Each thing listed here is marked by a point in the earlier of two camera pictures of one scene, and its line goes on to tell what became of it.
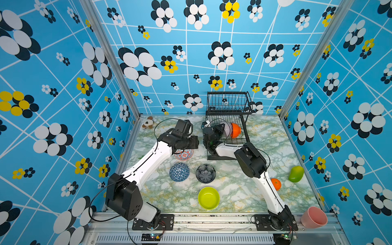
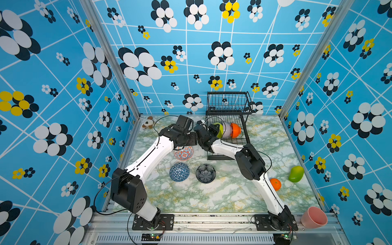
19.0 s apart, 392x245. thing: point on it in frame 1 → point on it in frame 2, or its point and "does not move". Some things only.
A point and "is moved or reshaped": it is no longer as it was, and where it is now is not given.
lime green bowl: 209,198 is moved or reshaped
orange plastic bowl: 236,131 does not move
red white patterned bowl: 184,155 does not move
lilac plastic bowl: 227,129 does not move
